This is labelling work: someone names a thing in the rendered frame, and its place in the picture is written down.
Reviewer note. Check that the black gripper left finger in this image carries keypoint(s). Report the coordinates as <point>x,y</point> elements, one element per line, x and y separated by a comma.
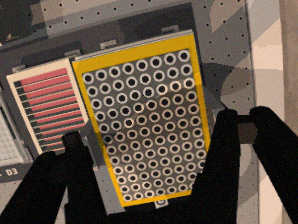
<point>39,195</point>

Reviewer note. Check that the white well plate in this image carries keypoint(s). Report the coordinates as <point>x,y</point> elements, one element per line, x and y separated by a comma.
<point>11,146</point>

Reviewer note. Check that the red trough reservoir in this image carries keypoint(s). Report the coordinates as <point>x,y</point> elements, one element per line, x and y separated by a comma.
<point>56,102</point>

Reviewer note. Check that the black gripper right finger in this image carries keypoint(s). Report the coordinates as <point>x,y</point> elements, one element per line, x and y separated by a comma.
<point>214,195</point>

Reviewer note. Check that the black rectangular pad with rg label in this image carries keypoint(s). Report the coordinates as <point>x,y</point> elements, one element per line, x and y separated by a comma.
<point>156,204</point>

